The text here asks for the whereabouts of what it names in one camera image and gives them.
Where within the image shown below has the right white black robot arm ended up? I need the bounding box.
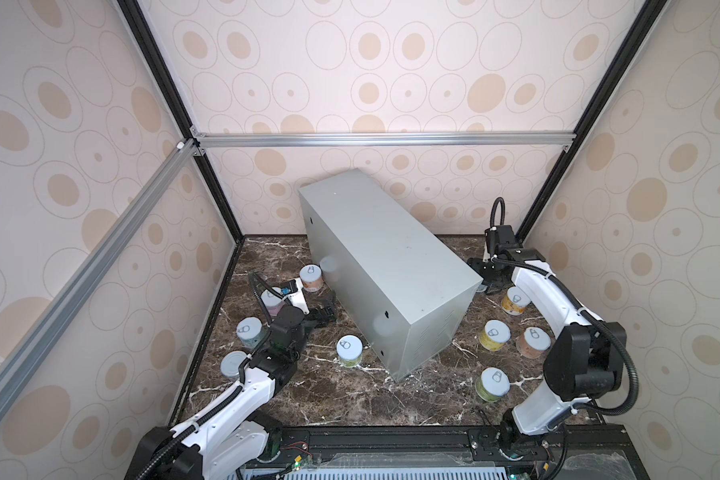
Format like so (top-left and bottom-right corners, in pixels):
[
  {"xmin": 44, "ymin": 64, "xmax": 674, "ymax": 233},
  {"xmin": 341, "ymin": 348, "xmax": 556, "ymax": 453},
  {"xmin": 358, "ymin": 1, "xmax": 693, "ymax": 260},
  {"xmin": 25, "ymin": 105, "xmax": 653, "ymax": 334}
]
[{"xmin": 467, "ymin": 197, "xmax": 639, "ymax": 451}]

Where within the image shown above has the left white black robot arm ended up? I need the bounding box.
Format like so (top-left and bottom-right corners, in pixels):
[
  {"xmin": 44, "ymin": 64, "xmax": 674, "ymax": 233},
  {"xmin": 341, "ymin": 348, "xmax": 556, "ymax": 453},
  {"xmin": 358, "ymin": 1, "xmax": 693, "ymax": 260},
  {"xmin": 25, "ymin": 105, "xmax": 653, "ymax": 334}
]
[{"xmin": 125, "ymin": 272, "xmax": 337, "ymax": 479}]

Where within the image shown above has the yellow label can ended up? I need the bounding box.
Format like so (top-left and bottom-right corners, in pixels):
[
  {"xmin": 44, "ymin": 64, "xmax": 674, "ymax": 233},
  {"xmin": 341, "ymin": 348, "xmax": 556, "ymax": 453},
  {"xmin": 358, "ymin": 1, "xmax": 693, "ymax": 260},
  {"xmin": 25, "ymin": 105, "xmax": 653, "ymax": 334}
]
[
  {"xmin": 478, "ymin": 319, "xmax": 511, "ymax": 351},
  {"xmin": 501, "ymin": 286, "xmax": 532, "ymax": 316}
]

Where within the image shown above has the orange label can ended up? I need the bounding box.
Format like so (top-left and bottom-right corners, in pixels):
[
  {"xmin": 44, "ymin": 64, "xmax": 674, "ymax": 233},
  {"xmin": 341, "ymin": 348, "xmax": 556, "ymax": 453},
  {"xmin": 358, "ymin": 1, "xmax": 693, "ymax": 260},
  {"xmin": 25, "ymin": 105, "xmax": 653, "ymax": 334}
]
[{"xmin": 299, "ymin": 264, "xmax": 324, "ymax": 293}]

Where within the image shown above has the light green label can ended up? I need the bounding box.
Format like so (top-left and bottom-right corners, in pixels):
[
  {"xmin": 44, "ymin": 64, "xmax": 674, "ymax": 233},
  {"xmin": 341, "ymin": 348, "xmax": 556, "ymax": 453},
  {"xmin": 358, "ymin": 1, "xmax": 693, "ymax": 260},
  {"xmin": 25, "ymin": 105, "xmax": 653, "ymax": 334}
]
[{"xmin": 336, "ymin": 335, "xmax": 363, "ymax": 368}]

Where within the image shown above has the pink label can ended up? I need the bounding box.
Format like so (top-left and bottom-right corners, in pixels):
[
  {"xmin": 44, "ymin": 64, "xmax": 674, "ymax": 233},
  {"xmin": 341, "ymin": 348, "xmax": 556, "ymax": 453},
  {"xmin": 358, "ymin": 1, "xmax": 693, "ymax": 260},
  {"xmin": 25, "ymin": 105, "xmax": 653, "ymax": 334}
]
[
  {"xmin": 260, "ymin": 290, "xmax": 285, "ymax": 319},
  {"xmin": 220, "ymin": 351, "xmax": 248, "ymax": 381}
]

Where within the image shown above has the grey metal cabinet box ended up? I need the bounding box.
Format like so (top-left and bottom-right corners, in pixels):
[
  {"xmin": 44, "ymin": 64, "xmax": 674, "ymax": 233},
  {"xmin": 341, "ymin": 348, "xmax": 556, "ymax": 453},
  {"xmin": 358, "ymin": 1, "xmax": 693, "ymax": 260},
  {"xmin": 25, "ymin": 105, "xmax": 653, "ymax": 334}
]
[{"xmin": 299, "ymin": 169, "xmax": 482, "ymax": 381}]

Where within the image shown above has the green label can right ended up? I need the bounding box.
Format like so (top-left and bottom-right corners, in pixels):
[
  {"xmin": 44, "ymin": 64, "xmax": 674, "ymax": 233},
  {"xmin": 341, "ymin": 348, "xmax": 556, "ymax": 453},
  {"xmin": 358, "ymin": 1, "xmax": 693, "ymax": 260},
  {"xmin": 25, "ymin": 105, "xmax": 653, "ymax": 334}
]
[{"xmin": 475, "ymin": 367, "xmax": 510, "ymax": 403}]

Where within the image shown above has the left slanted aluminium bar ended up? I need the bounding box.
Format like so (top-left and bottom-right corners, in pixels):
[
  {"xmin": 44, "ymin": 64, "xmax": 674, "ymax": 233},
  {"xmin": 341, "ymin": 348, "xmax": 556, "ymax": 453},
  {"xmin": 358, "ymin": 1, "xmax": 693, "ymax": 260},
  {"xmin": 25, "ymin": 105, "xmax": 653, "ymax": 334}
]
[{"xmin": 0, "ymin": 138, "xmax": 199, "ymax": 422}]

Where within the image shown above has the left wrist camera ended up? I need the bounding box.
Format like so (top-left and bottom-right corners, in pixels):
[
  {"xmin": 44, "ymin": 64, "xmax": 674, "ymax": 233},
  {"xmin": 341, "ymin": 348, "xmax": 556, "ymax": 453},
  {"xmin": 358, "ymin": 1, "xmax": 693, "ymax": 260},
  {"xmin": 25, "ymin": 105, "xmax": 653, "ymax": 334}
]
[{"xmin": 279, "ymin": 278, "xmax": 309, "ymax": 314}]

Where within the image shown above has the horizontal aluminium frame bar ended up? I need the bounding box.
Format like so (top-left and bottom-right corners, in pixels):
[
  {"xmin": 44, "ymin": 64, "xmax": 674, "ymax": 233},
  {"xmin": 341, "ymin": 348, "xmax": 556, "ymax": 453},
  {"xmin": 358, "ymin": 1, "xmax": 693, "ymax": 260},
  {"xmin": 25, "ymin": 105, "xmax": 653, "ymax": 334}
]
[{"xmin": 193, "ymin": 130, "xmax": 576, "ymax": 149}]

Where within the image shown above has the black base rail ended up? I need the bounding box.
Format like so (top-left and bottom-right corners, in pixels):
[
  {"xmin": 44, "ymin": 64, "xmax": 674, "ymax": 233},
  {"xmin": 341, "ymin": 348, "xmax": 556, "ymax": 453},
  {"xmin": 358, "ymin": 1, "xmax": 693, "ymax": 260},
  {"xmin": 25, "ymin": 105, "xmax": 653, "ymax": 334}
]
[{"xmin": 125, "ymin": 423, "xmax": 652, "ymax": 480}]

